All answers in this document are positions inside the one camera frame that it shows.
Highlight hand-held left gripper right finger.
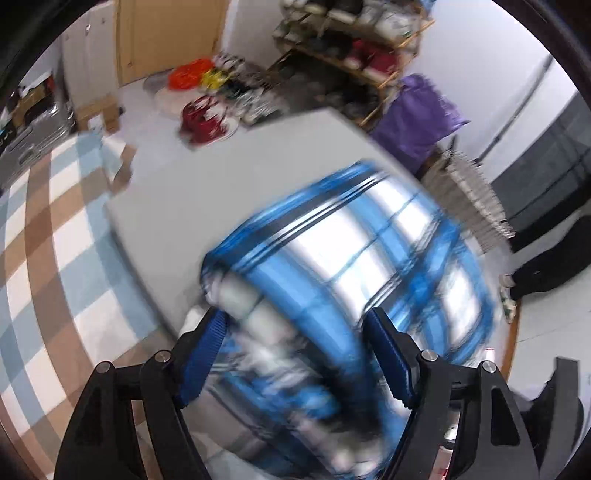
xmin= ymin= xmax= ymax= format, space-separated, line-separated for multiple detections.
xmin=364 ymin=307 xmax=541 ymax=480

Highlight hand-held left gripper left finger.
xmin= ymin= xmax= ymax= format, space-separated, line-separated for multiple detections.
xmin=53 ymin=307 xmax=229 ymax=480

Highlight blue white plaid shirt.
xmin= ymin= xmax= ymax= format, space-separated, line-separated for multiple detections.
xmin=181 ymin=158 xmax=500 ymax=480

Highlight person's shoe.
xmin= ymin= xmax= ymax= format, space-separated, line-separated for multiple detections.
xmin=499 ymin=271 xmax=519 ymax=325

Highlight person's leg in black pants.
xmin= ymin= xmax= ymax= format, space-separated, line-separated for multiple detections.
xmin=509 ymin=216 xmax=591 ymax=302

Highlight checkered bed blanket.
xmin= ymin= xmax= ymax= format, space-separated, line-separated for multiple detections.
xmin=0 ymin=130 xmax=205 ymax=464

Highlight black cabinet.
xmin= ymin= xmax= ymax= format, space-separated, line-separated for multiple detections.
xmin=488 ymin=96 xmax=591 ymax=237

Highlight red white sneaker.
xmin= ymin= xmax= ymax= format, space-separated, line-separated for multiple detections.
xmin=205 ymin=102 xmax=237 ymax=140
xmin=181 ymin=96 xmax=218 ymax=141

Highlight purple bag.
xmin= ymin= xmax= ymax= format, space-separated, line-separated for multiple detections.
xmin=370 ymin=73 xmax=470 ymax=175

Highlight flat cardboard box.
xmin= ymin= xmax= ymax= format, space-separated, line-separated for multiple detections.
xmin=73 ymin=93 xmax=120 ymax=133

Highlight heap of mixed shoes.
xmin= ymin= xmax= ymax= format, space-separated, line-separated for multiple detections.
xmin=214 ymin=51 xmax=288 ymax=126

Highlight silver hard suitcase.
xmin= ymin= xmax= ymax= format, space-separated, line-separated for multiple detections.
xmin=0 ymin=98 xmax=78 ymax=186

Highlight orange plastic bag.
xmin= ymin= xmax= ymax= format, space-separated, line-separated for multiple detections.
xmin=167 ymin=57 xmax=216 ymax=92

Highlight wooden shoe rack with shoes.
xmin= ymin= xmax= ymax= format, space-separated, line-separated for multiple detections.
xmin=272 ymin=0 xmax=428 ymax=116

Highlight beige wooden door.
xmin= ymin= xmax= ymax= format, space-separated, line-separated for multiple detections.
xmin=114 ymin=0 xmax=230 ymax=87

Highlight metal wire rack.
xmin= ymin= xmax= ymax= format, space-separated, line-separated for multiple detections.
xmin=421 ymin=149 xmax=516 ymax=241

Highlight white wall pipe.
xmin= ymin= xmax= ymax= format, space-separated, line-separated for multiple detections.
xmin=479 ymin=59 xmax=551 ymax=158

